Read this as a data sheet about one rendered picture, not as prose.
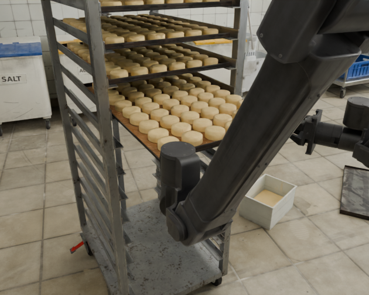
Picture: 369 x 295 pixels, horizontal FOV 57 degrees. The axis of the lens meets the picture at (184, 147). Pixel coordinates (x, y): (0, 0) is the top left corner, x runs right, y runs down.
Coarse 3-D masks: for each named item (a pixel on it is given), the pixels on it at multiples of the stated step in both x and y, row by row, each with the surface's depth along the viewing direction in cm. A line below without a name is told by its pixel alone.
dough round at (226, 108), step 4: (220, 104) 98; (224, 104) 98; (228, 104) 98; (232, 104) 98; (220, 108) 96; (224, 108) 95; (228, 108) 95; (232, 108) 95; (220, 112) 96; (224, 112) 95; (228, 112) 95
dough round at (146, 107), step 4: (144, 104) 98; (148, 104) 98; (152, 104) 98; (156, 104) 98; (144, 108) 96; (148, 108) 95; (152, 108) 95; (156, 108) 96; (144, 112) 96; (148, 112) 96
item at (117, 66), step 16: (80, 48) 126; (128, 48) 129; (144, 48) 126; (160, 48) 126; (176, 48) 126; (112, 64) 104; (128, 64) 103; (144, 64) 104; (160, 64) 103; (176, 64) 103; (192, 64) 105; (208, 64) 108
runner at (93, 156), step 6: (72, 126) 150; (78, 132) 151; (78, 138) 142; (84, 144) 135; (90, 150) 136; (90, 156) 130; (96, 156) 131; (96, 162) 123; (102, 168) 123; (102, 174) 118; (120, 192) 110; (120, 198) 106; (126, 198) 107
